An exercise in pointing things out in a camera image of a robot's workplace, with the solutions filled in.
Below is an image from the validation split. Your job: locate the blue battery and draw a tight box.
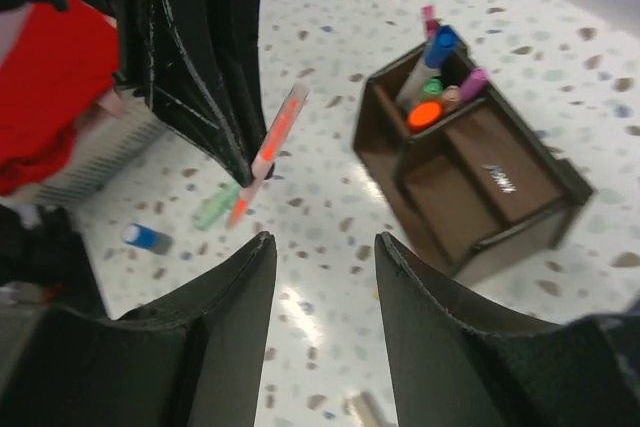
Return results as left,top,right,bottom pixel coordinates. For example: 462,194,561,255
121,223,173,255

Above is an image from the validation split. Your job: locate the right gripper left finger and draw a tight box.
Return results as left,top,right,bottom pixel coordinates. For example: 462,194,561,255
1,232,277,426

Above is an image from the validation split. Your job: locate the red gel pen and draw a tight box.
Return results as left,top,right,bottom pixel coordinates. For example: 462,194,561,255
421,5,440,42

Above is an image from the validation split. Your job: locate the green capped marker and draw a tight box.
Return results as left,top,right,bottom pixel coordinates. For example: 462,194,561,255
419,77,443,102

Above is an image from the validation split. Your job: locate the pink capped marker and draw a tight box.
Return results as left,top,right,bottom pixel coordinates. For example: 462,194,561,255
459,68,489,103

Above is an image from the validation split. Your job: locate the light green stapler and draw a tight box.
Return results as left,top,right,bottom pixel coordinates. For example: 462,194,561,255
191,184,241,231

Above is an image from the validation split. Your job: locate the brown wooden desk organizer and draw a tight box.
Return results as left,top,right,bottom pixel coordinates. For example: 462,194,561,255
353,49,593,285

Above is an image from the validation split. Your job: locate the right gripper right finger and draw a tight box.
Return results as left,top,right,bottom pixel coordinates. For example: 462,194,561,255
375,233,639,426

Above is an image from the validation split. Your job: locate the white tray with cloths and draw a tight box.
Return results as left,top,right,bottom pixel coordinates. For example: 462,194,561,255
20,98,166,206

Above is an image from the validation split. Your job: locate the orange black highlighter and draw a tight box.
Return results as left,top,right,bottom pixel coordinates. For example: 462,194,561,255
406,101,443,133

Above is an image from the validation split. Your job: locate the orange pen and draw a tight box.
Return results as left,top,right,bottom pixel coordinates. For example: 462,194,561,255
226,83,309,228

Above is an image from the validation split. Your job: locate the red cloth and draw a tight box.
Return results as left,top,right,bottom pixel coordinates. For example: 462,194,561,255
1,0,119,196

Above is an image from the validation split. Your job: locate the wooden clothespin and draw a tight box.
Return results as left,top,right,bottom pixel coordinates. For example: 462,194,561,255
346,392,387,427

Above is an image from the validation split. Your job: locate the peach capped marker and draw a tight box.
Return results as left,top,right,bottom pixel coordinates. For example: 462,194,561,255
439,85,462,113

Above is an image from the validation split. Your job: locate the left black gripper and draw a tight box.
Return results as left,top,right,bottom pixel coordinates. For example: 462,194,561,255
103,0,266,185

